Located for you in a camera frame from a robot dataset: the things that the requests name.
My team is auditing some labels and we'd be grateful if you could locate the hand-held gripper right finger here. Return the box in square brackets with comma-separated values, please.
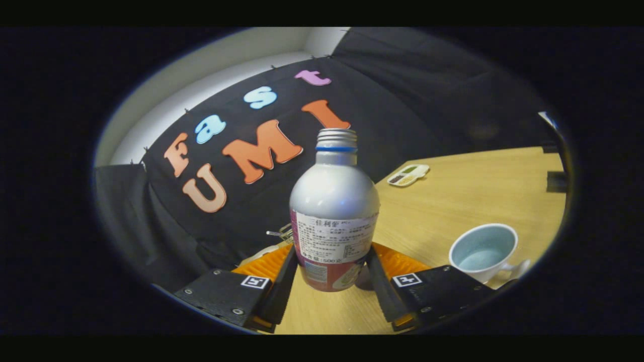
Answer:
[366, 243, 504, 332]

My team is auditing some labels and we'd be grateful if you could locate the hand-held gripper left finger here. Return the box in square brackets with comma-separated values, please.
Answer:
[174, 244, 298, 333]

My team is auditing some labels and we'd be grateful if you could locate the brown round coaster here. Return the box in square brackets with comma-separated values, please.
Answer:
[355, 266, 375, 291]

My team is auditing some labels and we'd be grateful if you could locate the silver juice bottle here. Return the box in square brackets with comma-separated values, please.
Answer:
[289, 128, 380, 292]

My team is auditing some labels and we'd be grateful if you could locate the white cup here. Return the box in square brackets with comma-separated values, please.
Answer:
[448, 223, 531, 284]

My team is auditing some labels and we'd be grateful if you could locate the wooden table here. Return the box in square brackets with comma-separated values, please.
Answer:
[236, 146, 567, 335]

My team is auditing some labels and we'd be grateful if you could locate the cream compartment tray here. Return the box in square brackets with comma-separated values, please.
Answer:
[387, 164, 431, 188]

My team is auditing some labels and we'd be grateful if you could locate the black block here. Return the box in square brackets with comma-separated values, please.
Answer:
[547, 171, 569, 193]

